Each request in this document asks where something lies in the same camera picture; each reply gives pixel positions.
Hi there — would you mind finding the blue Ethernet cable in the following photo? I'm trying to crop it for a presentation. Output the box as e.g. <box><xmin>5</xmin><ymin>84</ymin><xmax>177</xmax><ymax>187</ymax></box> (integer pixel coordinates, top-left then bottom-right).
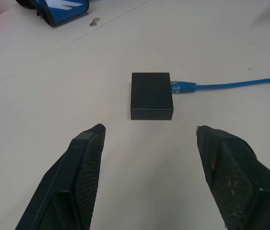
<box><xmin>170</xmin><ymin>76</ymin><xmax>270</xmax><ymax>95</ymax></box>

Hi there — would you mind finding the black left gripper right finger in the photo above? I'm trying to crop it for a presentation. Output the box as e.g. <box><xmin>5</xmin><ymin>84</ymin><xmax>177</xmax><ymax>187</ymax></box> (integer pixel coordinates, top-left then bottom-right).
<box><xmin>195</xmin><ymin>125</ymin><xmax>270</xmax><ymax>230</ymax></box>

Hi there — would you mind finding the blue white toy car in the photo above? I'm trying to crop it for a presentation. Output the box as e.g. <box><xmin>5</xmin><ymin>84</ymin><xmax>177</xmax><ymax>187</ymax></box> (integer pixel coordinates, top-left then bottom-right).
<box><xmin>16</xmin><ymin>0</ymin><xmax>90</xmax><ymax>27</ymax></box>

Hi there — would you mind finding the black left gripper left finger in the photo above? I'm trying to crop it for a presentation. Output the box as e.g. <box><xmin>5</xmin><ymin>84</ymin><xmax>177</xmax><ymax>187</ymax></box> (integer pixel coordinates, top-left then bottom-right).
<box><xmin>14</xmin><ymin>123</ymin><xmax>107</xmax><ymax>230</ymax></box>

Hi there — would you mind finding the small black box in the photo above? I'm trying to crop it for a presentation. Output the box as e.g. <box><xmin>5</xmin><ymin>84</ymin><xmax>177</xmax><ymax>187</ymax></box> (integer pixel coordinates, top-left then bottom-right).
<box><xmin>130</xmin><ymin>72</ymin><xmax>175</xmax><ymax>121</ymax></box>

